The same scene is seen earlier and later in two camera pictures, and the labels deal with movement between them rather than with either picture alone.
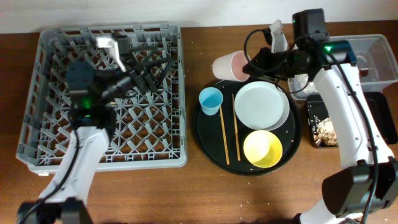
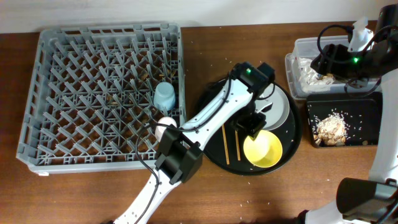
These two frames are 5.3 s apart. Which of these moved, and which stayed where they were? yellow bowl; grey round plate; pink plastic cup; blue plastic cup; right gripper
Moved: pink plastic cup; right gripper; blue plastic cup
Stayed: grey round plate; yellow bowl
